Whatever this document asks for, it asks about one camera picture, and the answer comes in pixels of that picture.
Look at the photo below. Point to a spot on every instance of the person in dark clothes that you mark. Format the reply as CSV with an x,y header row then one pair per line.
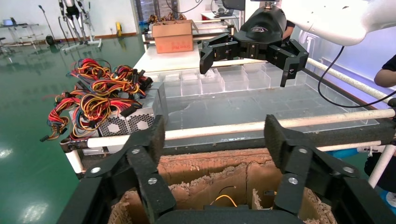
x,y
380,173

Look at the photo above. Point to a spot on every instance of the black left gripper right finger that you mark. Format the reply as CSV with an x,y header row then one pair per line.
x,y
292,173

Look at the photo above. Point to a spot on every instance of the black monitor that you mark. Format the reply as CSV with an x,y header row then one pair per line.
x,y
233,3

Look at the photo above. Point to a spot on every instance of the worn cardboard box with dividers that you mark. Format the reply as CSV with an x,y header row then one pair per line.
x,y
210,173

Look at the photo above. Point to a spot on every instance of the clear acrylic divider tray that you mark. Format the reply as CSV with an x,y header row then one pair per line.
x,y
247,105

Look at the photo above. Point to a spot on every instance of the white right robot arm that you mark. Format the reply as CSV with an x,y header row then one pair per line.
x,y
334,18

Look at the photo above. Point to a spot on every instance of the grey desk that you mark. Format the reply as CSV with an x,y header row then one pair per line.
x,y
18,26

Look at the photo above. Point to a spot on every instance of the blue plastic object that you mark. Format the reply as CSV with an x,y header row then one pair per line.
x,y
340,153

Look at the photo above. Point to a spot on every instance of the closed brown carton red print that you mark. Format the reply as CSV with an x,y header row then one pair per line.
x,y
173,38

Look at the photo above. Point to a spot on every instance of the humanoid robot on stand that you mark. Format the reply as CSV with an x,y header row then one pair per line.
x,y
72,10

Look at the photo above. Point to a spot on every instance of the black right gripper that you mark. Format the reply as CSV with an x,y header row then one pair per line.
x,y
263,31

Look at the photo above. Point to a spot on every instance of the yellow floor sign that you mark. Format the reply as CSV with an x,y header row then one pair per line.
x,y
118,29

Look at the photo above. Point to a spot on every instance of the silver power supply, mesh side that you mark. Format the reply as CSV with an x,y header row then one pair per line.
x,y
123,123

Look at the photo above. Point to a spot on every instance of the person forearm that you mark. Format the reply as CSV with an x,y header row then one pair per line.
x,y
385,79

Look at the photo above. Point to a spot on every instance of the chrome pipe joint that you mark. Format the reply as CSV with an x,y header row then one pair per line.
x,y
72,144

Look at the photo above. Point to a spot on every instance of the long white frame pipe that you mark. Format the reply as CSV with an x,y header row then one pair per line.
x,y
216,130

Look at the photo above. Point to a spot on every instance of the black floor stand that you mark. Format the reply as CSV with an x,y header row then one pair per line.
x,y
49,39

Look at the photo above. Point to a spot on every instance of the black foam edge strip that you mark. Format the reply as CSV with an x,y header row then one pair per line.
x,y
340,133

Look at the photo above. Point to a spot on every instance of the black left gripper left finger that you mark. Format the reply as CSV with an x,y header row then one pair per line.
x,y
151,182

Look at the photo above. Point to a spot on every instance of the black pipe joint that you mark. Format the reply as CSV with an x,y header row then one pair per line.
x,y
393,106

